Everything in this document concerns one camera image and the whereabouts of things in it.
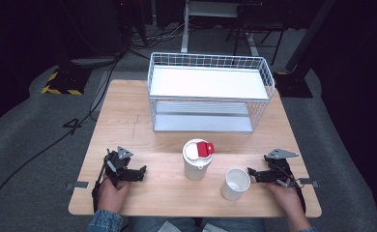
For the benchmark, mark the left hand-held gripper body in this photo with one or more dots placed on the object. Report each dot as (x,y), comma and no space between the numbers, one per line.
(119,162)

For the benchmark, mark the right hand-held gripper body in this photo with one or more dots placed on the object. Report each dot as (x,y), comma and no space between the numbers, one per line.
(280,167)

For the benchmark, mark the white cup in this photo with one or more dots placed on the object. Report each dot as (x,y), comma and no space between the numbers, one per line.
(235,184)

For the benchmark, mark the white tumbler with red flap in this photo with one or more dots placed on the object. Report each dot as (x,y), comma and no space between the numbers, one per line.
(195,161)

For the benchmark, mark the person's right hand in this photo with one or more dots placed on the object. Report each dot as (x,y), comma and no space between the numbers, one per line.
(284,198)

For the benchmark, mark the person's left hand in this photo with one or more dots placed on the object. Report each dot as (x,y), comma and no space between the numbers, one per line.
(111,196)

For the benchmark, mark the grey tape piece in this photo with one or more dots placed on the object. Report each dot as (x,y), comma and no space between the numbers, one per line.
(78,185)
(309,182)

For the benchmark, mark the yellow-black striped stand base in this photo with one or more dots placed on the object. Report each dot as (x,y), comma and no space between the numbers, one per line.
(65,82)

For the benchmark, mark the black slanted stand with base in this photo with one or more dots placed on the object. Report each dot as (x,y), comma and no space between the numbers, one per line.
(301,61)

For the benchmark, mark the black chair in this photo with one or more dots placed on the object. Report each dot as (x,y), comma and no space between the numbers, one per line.
(257,22)

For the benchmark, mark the white desk frame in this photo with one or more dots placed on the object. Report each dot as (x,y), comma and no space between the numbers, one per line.
(196,19)

